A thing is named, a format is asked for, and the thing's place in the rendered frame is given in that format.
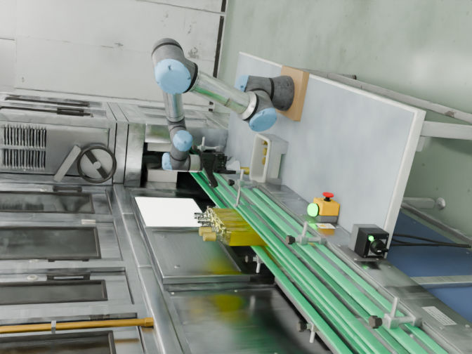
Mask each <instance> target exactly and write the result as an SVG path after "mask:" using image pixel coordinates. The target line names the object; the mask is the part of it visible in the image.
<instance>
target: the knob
mask: <svg viewBox="0 0 472 354"><path fill-rule="evenodd" d="M388 250H389V249H387V248H386V245H385V244H384V243H383V242H382V241H381V240H374V241H373V242H372V243H371V245H370V251H371V252H372V253H373V254H376V255H378V256H379V255H382V254H383V253H384V252H388Z"/></svg>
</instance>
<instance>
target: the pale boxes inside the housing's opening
mask: <svg viewBox="0 0 472 354"><path fill-rule="evenodd" d="M144 146H145V147H146V149H147V150H149V151H161V152H170V151H171V144H165V143H145V142H144ZM159 165H160V164H158V163H144V167H143V168H144V169H147V171H144V172H143V174H144V176H145V177H146V179H147V181H156V182H174V183H176V180H177V173H178V172H177V171H166V170H163V168H162V166H161V167H160V168H159V169H150V168H152V167H156V166H159Z"/></svg>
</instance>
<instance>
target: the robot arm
mask: <svg viewBox="0 0 472 354"><path fill-rule="evenodd" d="M151 58H152V64H153V68H154V75H155V80H156V82H157V84H158V86H159V87H160V89H161V90H162V93H163V98H164V106H165V110H166V122H167V124H168V128H169V134H170V138H171V151H170V153H169V152H168V153H164V154H163V157H162V168H163V170H166V171H187V172H202V169H203V170H204V172H205V174H206V177H207V179H208V181H209V185H210V186H211V187H212V188H216V187H218V182H217V180H216V179H215V177H214V175H213V172H214V173H220V174H222V173H224V174H238V173H241V169H240V162H239V161H238V160H235V158H234V157H231V158H230V160H229V161H228V162H227V157H228V156H225V154H224V153H223V152H214V151H211V153H208V152H200V151H199V155H189V154H188V153H189V151H190V148H191V146H192V135H190V133H189V132H188V131H187V128H186V124H185V115H184V109H183V98H182V93H187V92H191V93H193V94H195V95H197V96H200V97H202V98H204V99H206V100H209V101H211V102H213V103H215V104H217V105H220V106H221V107H224V108H226V109H228V110H231V111H233V112H235V113H236V115H237V117H238V118H239V119H241V120H243V121H245V122H247V123H248V124H249V127H250V129H251V130H252V131H256V132H261V131H265V130H267V129H269V128H270V127H271V126H273V125H274V123H275V122H276V120H277V115H276V110H275V109H277V110H279V111H287V110H288V109H289V108H290V107H291V104H292V102H293V99H294V81H293V79H292V78H291V77H290V76H288V75H282V76H278V77H273V78H269V77H258V76H251V75H240V76H239V77H238V78H237V81H236V83H235V87H233V86H231V85H229V84H227V83H225V82H223V81H221V80H219V79H217V78H215V77H213V76H211V75H209V74H207V73H205V72H203V71H201V70H199V68H198V65H197V64H196V63H194V62H192V61H190V60H188V59H187V58H185V56H184V52H183V49H182V47H181V45H180V44H179V43H178V42H177V41H176V40H174V39H171V38H163V39H160V40H158V41H156V42H155V44H154V45H153V47H152V50H151Z"/></svg>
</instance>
